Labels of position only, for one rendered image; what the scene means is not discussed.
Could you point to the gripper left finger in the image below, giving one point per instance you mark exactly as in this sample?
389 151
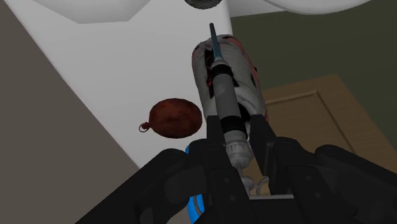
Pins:
186 186

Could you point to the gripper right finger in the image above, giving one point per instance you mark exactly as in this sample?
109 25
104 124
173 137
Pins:
310 180

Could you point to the grey syringe with blue tip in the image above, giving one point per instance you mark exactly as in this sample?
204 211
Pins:
225 96

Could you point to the wooden door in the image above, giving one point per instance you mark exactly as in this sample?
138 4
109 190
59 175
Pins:
313 121

